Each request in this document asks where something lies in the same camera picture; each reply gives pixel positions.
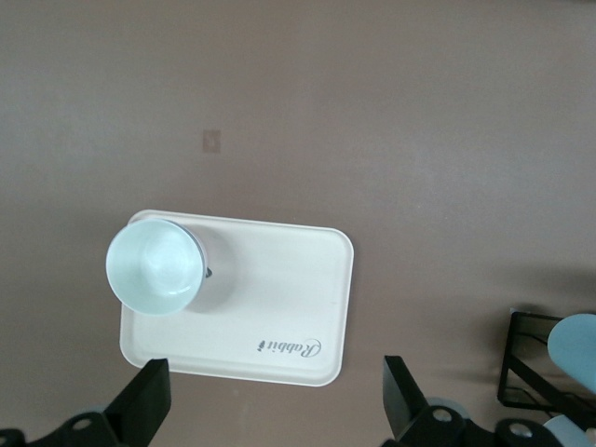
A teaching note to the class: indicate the white ceramic bowl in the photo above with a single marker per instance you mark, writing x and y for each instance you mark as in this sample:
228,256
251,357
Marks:
153,265

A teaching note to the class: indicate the brown tape patch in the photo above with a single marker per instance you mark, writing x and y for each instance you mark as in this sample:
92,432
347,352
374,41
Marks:
211,141

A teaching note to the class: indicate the beige plastic tray Rabbit print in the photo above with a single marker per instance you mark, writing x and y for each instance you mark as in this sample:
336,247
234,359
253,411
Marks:
261,288

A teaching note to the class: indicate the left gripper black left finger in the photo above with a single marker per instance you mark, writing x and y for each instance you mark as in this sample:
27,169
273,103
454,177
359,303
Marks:
139,405

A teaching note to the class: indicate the light blue plastic cup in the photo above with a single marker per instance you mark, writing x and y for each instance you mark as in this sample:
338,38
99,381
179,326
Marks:
575,347

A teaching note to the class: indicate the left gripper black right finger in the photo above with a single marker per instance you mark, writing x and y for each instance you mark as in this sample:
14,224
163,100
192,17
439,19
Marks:
405,405

